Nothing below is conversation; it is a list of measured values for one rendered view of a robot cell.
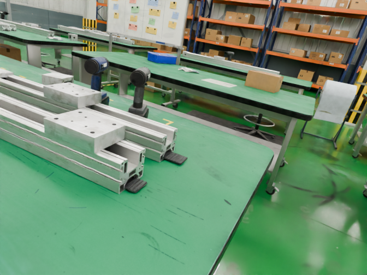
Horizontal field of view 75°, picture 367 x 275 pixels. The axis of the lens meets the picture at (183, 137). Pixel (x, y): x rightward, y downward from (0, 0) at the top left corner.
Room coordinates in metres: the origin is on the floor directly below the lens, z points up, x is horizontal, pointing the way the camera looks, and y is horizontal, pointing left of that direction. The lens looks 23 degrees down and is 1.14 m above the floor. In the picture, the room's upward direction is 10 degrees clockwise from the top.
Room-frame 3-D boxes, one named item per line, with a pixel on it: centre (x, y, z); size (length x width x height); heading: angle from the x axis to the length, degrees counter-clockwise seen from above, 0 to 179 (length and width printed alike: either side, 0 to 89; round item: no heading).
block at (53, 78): (1.08, 0.63, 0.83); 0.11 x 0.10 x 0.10; 174
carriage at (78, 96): (0.81, 0.41, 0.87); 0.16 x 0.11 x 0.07; 69
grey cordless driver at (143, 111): (0.96, 0.21, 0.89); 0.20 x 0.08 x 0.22; 2
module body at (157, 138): (0.81, 0.41, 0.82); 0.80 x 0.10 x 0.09; 69
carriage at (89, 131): (0.55, 0.25, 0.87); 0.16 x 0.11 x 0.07; 69
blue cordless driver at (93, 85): (1.04, 0.41, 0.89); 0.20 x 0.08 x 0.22; 1
